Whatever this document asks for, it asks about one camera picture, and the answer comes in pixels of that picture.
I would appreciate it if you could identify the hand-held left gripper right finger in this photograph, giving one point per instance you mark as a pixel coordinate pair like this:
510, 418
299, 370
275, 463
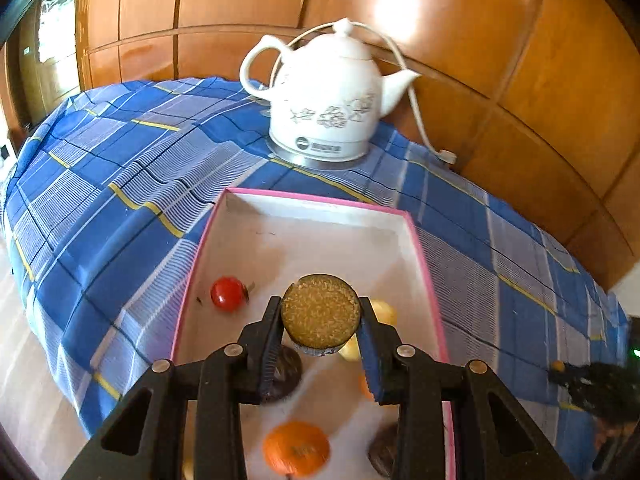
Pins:
372, 360

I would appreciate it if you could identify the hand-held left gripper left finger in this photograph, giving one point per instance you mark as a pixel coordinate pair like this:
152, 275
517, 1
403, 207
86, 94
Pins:
270, 355

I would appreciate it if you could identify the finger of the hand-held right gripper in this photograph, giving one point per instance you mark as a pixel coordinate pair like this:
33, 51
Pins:
577, 382

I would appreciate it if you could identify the yellow banana piece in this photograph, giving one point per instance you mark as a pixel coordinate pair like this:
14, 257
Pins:
350, 351

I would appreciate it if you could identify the dark ringed water chestnut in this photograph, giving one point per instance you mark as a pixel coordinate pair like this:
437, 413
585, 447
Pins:
287, 372

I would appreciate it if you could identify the wooden log stump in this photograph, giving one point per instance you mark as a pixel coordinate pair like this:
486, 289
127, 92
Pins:
320, 315

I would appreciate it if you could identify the red cherry tomato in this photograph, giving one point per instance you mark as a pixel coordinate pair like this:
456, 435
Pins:
227, 294

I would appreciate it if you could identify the dark crusty water chestnut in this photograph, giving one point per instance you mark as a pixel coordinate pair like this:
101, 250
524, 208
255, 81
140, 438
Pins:
382, 447

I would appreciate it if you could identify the pink cardboard box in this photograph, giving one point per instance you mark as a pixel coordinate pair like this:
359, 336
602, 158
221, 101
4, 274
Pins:
310, 240

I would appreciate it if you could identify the silver kettle base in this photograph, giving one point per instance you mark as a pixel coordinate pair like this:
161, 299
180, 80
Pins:
320, 160

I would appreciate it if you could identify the white power plug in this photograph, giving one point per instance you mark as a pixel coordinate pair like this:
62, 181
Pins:
447, 156

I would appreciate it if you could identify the blue plaid tablecloth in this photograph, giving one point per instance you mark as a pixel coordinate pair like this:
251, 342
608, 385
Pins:
125, 185

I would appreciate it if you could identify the white ceramic electric kettle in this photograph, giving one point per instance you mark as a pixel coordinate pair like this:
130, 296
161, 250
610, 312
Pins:
325, 95

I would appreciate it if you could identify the wooden panelled wardrobe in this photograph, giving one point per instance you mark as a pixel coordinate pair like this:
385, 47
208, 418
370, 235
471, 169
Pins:
500, 60

